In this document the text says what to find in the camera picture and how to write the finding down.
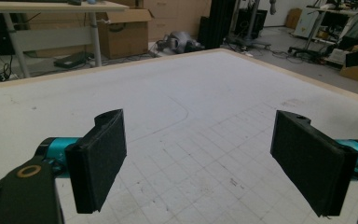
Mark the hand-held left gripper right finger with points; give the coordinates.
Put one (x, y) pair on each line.
(310, 161)

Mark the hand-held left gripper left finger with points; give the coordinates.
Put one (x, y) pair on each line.
(99, 161)

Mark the low cardboard box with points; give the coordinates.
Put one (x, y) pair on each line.
(357, 73)

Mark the white desk with equipment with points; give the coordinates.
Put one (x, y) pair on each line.
(332, 11)

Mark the small cardboard box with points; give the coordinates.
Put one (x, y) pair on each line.
(293, 18)

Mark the black flat box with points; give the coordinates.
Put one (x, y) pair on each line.
(73, 60)

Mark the metal stand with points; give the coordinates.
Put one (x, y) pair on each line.
(248, 39)

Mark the large open cardboard box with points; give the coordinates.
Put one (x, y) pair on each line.
(124, 40)

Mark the white-legged desk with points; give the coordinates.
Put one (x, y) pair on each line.
(52, 40)

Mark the grey rounded device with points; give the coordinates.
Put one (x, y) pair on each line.
(180, 40)

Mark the black curtain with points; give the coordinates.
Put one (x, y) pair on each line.
(219, 21)

